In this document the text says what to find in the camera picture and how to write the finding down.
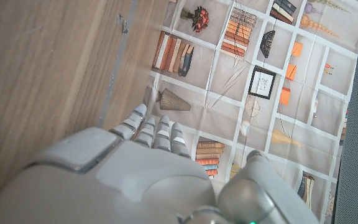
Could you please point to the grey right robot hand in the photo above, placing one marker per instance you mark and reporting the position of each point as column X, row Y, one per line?
column 120, row 186

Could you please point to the printed bookshelf backdrop cloth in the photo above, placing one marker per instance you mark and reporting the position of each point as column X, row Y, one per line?
column 228, row 81

